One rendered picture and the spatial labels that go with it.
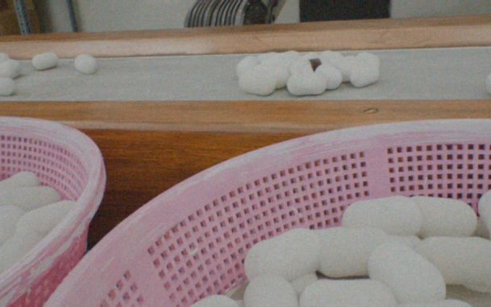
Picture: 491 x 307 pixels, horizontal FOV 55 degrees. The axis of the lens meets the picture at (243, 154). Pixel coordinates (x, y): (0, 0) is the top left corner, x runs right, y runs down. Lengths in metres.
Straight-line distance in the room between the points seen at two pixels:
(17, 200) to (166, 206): 0.12
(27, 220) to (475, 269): 0.19
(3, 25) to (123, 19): 0.64
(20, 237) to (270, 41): 0.46
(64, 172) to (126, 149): 0.04
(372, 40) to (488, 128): 0.38
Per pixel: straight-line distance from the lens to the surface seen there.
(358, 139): 0.23
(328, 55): 0.49
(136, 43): 0.69
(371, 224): 0.21
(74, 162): 0.26
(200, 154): 0.27
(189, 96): 0.43
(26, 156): 0.31
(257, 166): 0.20
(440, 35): 0.62
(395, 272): 0.17
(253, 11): 0.88
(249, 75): 0.41
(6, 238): 0.24
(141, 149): 0.28
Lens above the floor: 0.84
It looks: 22 degrees down
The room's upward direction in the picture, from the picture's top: 4 degrees counter-clockwise
